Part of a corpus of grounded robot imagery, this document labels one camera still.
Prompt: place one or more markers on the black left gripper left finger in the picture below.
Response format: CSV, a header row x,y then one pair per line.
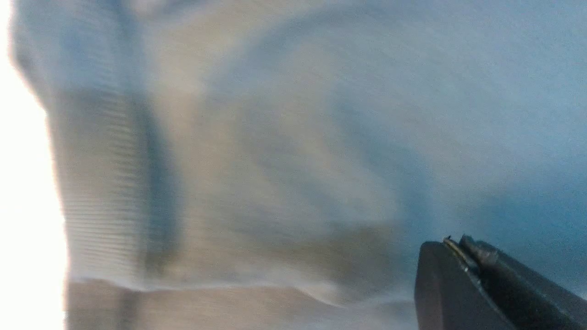
x,y
449,295

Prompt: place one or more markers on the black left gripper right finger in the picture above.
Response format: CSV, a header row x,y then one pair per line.
x,y
524,298

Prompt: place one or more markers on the dark gray long-sleeve top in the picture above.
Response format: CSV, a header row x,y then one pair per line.
x,y
276,164

